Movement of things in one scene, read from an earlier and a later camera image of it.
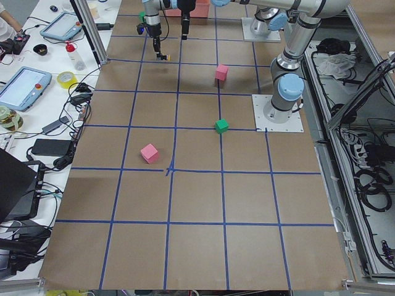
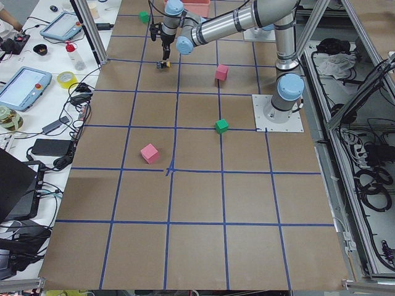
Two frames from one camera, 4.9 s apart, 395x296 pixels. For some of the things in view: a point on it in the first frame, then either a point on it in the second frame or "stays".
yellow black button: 160,57 → 163,65
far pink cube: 221,71 stays
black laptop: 20,189 stays
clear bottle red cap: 74,57 stays
